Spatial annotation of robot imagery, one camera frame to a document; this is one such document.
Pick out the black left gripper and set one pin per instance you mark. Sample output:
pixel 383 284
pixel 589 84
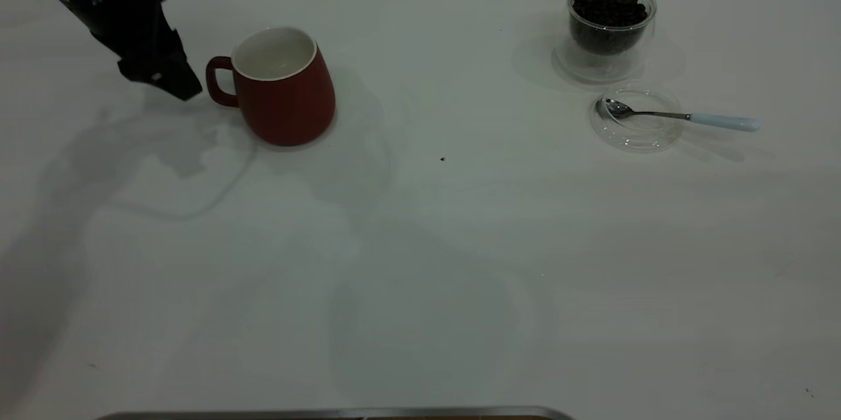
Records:
pixel 128 19

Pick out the dark coffee beans pile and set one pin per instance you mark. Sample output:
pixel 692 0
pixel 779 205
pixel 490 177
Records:
pixel 608 16

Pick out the red ceramic mug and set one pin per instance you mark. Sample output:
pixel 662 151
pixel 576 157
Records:
pixel 289 104

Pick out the clear round glass lid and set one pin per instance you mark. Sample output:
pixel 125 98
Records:
pixel 647 137

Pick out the grey metal frame edge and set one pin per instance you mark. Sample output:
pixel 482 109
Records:
pixel 328 413

